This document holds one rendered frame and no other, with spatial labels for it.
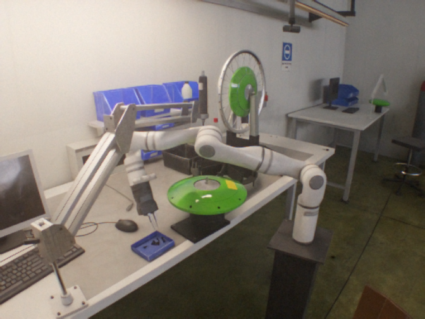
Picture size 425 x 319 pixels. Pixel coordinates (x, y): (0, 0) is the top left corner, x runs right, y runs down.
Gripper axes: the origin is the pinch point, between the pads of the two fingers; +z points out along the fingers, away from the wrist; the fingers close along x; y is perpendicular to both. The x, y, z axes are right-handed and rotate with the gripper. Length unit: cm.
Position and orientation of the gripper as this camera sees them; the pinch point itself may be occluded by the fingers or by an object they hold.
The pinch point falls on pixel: (156, 228)
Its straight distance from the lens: 108.6
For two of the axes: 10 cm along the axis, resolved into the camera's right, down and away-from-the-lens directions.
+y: -5.7, 1.9, 8.0
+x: -7.7, 2.2, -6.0
